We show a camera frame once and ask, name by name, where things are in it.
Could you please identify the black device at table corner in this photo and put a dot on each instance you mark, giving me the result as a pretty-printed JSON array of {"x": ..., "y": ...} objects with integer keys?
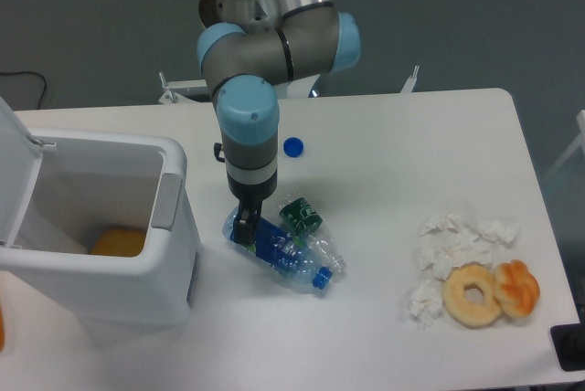
[{"x": 568, "y": 341}]

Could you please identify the orange object at left edge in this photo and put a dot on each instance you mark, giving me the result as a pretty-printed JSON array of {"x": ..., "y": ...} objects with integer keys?
[{"x": 2, "y": 331}]

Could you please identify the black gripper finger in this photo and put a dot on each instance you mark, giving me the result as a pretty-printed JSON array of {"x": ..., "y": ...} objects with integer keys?
[{"x": 245, "y": 224}]

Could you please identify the blue label plastic bottle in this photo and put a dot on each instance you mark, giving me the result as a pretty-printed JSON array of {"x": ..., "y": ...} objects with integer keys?
[{"x": 289, "y": 257}]

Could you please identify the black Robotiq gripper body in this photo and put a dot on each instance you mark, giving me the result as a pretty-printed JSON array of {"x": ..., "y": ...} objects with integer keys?
[{"x": 251, "y": 197}]

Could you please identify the small crumpled white tissue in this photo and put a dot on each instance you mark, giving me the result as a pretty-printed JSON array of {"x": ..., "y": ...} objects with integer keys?
[{"x": 425, "y": 303}]

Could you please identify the white table bracket right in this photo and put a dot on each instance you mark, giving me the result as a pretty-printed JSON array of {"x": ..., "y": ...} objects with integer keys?
[{"x": 411, "y": 81}]

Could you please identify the green label crushed plastic bottle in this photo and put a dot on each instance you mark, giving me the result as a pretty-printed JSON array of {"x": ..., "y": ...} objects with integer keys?
[{"x": 305, "y": 224}]

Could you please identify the white open trash bin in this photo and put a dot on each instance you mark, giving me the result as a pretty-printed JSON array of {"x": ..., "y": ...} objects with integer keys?
[{"x": 61, "y": 190}]

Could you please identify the ring donut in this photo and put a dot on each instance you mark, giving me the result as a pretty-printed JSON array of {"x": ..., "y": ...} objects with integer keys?
[{"x": 468, "y": 296}]

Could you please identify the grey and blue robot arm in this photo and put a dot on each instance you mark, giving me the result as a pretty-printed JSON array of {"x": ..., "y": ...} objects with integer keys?
[{"x": 248, "y": 112}]

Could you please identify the crumpled white tissue pile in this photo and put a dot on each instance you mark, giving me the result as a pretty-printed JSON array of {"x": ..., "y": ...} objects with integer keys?
[{"x": 451, "y": 240}]

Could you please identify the white table bracket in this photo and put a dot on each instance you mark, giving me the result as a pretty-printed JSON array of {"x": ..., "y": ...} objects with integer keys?
[
  {"x": 183, "y": 91},
  {"x": 411, "y": 81}
]

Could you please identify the orange object inside bin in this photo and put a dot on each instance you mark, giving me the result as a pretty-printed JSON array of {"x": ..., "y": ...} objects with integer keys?
[{"x": 119, "y": 242}]

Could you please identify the blue bottle cap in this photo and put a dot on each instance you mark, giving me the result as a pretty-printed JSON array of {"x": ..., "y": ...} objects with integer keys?
[{"x": 293, "y": 147}]

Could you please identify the white metal frame right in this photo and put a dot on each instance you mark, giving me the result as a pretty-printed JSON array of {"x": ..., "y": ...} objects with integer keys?
[{"x": 567, "y": 162}]

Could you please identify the orange glazed bread roll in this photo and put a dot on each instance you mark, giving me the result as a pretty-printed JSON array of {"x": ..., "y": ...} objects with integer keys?
[{"x": 516, "y": 289}]

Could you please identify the white table bracket left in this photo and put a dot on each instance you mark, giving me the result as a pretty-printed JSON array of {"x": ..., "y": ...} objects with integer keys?
[{"x": 183, "y": 91}]

